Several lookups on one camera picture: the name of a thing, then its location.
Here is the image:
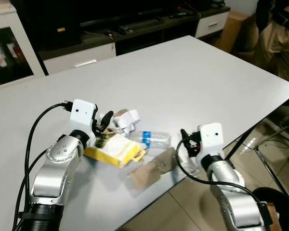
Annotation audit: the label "black round rubbish bin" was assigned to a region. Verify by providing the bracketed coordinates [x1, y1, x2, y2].
[253, 186, 289, 231]

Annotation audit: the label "crumpled white paper carton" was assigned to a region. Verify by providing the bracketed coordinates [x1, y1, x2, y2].
[110, 109, 141, 135]

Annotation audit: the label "yellow cardboard box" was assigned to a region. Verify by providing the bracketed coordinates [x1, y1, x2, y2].
[83, 132, 148, 168]

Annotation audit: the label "clear bottle with blue label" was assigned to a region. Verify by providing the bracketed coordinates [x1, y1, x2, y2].
[130, 130, 172, 150]

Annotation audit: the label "black table leg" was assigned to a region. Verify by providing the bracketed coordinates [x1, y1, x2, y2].
[224, 125, 257, 162]

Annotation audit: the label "flat brown cardboard piece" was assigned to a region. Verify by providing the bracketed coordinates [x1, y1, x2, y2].
[129, 147, 177, 190]

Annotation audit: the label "low tv cabinet white drawers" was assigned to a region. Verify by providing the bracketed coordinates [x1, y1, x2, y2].
[38, 5, 231, 76]

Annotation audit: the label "long black soundbar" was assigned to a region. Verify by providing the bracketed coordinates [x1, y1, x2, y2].
[79, 16, 165, 31]

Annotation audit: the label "large black speaker box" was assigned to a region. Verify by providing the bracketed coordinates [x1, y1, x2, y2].
[10, 0, 83, 51]

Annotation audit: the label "brown cardboard scrap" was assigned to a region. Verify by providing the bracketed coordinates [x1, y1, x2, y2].
[265, 202, 281, 231]

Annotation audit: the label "white glass door cabinet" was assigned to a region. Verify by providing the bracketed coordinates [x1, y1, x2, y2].
[0, 0, 45, 90]

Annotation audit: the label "brown cardboard box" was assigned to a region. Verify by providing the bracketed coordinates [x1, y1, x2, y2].
[213, 10, 252, 54]

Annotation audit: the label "person in khaki trousers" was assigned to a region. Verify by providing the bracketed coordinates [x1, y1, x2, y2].
[252, 0, 289, 83]

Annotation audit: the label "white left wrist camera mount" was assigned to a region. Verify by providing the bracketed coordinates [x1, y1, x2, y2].
[69, 100, 98, 143]

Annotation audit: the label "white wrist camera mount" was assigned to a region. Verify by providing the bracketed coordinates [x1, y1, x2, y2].
[69, 100, 98, 143]
[197, 123, 224, 158]

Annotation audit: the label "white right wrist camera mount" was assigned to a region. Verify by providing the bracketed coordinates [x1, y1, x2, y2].
[197, 123, 224, 158]

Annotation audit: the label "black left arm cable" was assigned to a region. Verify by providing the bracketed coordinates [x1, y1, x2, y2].
[12, 102, 73, 231]

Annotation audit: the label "metal chair frame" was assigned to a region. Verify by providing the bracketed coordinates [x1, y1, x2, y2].
[241, 107, 289, 195]

